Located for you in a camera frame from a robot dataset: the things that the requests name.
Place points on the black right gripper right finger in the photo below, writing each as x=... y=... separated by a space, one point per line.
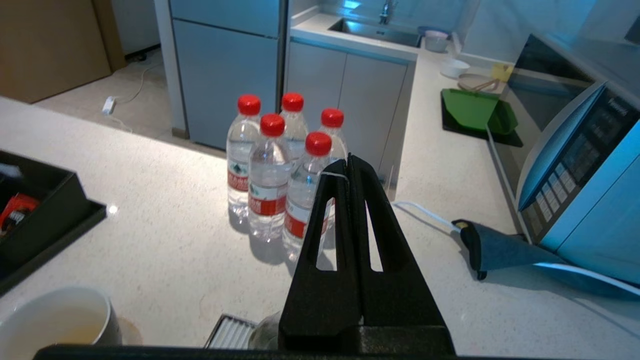
x=400 y=300

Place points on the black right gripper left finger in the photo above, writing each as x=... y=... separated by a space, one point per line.
x=320 y=300

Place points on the water bottle red label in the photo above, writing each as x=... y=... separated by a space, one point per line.
x=295 y=125
x=302 y=210
x=269 y=200
x=334 y=130
x=239 y=170

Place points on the white sink base cabinet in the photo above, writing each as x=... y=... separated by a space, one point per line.
x=350 y=100

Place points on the green plastic board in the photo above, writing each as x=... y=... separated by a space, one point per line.
x=475 y=110

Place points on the silver microwave oven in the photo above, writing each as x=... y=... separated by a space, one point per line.
x=590 y=175

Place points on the white plate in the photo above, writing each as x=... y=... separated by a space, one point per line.
x=475 y=82

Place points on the small white bowl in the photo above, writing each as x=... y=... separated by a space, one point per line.
x=454 y=68

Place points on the white refrigerator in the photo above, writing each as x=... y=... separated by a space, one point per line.
x=225 y=75

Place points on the small yellow item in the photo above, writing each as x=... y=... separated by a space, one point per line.
x=502 y=72

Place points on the black serving tray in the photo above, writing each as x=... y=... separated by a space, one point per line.
x=75 y=235

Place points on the black mug white inside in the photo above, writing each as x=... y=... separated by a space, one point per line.
x=60 y=315

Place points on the steel kitchen sink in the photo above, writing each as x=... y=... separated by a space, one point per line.
x=375 y=31

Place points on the black compartment organizer box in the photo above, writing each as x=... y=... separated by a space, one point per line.
x=50 y=215

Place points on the white floor power strip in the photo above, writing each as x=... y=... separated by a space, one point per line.
x=109 y=105

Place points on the chrome sink faucet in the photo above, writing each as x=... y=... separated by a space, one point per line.
x=386 y=12

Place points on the small red packet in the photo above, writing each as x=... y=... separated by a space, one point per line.
x=17 y=212

